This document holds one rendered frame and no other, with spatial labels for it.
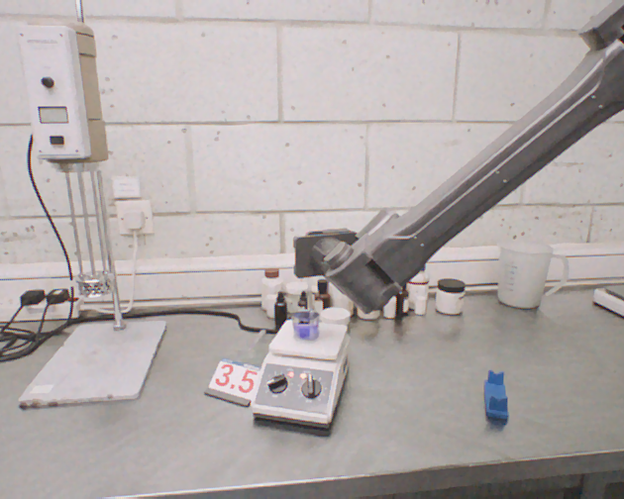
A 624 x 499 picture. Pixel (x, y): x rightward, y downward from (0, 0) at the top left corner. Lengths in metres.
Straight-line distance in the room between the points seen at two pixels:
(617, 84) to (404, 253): 0.26
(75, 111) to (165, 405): 0.50
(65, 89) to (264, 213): 0.57
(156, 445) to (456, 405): 0.48
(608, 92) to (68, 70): 0.72
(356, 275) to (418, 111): 0.78
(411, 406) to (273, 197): 0.63
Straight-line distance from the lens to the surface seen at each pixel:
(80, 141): 0.84
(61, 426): 0.86
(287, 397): 0.76
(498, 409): 0.84
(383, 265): 0.53
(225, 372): 0.86
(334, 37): 1.21
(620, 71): 0.53
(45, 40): 0.86
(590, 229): 1.56
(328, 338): 0.83
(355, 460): 0.71
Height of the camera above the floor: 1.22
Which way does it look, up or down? 16 degrees down
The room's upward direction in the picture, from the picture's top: straight up
